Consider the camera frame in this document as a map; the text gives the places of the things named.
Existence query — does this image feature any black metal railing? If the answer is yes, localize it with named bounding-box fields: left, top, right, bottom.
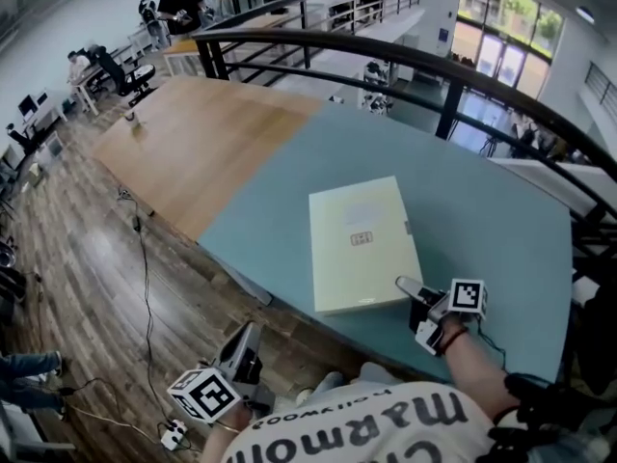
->
left=191, top=0, right=617, bottom=259

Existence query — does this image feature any black floor cable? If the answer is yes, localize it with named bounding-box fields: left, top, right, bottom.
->
left=57, top=186, right=168, bottom=433

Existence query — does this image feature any white power strip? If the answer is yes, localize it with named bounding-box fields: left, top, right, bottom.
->
left=159, top=419, right=189, bottom=451

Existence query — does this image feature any person's right forearm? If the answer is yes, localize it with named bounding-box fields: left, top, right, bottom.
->
left=437, top=313, right=524, bottom=426

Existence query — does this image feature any wooden table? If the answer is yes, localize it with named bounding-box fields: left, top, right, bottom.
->
left=91, top=75, right=323, bottom=242

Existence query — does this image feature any large glass window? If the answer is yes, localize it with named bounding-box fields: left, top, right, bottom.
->
left=451, top=0, right=566, bottom=101

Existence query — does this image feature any blue-grey table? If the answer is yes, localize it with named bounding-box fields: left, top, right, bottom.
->
left=198, top=101, right=575, bottom=385

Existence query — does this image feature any person's left forearm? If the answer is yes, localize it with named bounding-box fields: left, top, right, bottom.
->
left=199, top=401, right=255, bottom=463

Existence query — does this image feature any person's grey shoe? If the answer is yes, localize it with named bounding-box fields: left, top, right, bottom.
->
left=357, top=361, right=402, bottom=386
left=294, top=370, right=344, bottom=405

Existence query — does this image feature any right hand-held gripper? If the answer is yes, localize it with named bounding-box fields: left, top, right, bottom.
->
left=394, top=275, right=489, bottom=357

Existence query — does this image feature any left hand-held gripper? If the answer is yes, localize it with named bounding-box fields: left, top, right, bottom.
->
left=166, top=320, right=277, bottom=424

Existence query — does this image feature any red wrist band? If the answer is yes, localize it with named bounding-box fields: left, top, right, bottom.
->
left=442, top=326, right=469, bottom=355

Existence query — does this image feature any black office chair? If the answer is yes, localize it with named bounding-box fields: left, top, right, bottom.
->
left=94, top=44, right=157, bottom=108

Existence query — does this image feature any pale yellow item box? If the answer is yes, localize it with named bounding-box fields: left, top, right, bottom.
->
left=308, top=176, right=425, bottom=317

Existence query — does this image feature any black strap bag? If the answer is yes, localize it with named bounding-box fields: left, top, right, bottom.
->
left=485, top=371, right=617, bottom=463

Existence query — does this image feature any wood-topped white desk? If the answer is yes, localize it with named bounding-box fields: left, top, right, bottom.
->
left=162, top=39, right=209, bottom=78

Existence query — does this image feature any white printed shirt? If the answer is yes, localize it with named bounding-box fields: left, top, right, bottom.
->
left=219, top=379, right=497, bottom=463

